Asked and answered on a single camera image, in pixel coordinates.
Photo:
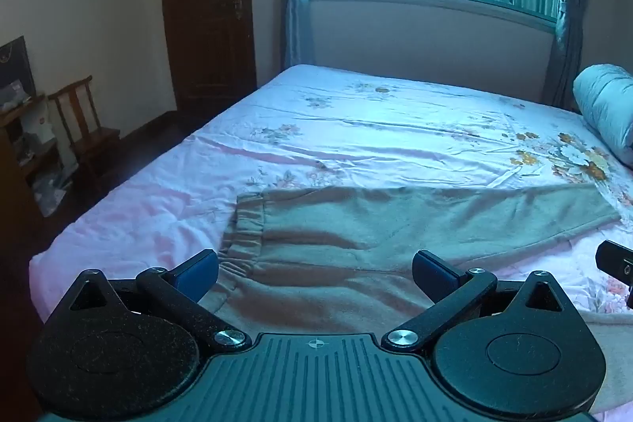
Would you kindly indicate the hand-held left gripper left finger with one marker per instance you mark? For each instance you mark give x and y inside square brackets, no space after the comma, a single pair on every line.
[198,276]

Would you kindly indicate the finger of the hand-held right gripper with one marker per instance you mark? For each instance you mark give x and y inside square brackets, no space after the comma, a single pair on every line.
[615,261]

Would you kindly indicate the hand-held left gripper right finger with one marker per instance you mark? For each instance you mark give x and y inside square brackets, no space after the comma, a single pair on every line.
[432,276]

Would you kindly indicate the grey pants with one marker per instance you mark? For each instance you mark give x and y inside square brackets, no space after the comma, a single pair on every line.
[371,234]

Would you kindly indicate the rolled grey-blue quilt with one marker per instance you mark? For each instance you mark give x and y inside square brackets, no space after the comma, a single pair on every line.
[608,105]

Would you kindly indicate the bed with floral sheet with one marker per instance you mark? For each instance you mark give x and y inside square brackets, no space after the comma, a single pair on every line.
[371,130]

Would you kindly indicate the wooden chair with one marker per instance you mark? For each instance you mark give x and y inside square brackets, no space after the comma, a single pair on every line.
[94,140]

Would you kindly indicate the wooden shelf unit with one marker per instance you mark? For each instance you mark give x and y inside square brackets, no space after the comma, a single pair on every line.
[15,145]

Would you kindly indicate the dark wooden door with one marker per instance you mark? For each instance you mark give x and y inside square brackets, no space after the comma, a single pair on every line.
[207,6]

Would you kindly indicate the dark paper bag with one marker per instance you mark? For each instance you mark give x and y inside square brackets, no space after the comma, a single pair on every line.
[17,63]

